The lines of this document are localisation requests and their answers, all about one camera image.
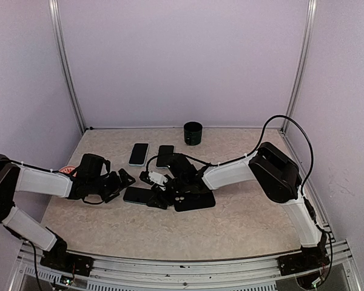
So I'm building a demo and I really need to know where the aluminium frame post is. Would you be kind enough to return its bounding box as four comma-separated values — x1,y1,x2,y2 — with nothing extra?
286,0,317,118
49,0,86,135

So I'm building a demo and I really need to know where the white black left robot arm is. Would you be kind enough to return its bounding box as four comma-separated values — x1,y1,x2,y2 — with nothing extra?
0,153,135,270

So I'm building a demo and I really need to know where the dark green cup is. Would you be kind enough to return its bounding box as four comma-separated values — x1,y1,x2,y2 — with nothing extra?
183,121,203,146

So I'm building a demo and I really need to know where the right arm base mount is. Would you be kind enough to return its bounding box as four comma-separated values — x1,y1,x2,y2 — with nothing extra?
277,253,330,276

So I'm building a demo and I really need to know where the black phone green edge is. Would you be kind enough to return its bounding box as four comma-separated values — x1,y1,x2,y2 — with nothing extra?
123,187,154,205

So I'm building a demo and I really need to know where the light blue phone case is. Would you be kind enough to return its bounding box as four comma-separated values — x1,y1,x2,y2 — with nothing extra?
127,142,150,168

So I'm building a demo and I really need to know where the left aluminium frame post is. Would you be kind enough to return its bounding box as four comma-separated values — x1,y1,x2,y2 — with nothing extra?
49,0,86,135

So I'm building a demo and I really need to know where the black phone dark edge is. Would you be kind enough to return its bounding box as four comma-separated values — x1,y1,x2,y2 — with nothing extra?
156,145,175,167

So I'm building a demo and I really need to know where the red white patterned bowl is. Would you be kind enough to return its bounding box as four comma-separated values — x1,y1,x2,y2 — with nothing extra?
59,166,76,174

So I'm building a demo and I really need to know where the black phone case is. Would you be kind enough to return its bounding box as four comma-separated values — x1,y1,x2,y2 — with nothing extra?
174,192,216,212

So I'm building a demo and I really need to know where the front aluminium rail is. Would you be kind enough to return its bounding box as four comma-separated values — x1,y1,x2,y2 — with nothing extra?
16,242,360,291

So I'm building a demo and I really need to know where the lavender phone case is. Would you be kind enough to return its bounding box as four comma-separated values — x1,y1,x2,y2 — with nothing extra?
155,144,175,170

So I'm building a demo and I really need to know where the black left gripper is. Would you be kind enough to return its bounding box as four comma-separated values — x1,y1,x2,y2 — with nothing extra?
88,168,135,202

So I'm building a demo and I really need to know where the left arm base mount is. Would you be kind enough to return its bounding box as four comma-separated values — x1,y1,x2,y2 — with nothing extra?
40,251,94,277

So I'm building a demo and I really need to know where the right aluminium frame post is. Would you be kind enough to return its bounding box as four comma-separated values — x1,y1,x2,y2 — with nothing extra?
286,0,317,118

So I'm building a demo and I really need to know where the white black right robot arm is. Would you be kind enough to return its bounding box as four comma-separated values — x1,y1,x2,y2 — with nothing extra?
140,139,329,269

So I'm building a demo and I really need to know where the black phone white back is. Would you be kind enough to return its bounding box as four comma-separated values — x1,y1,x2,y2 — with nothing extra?
129,143,149,166

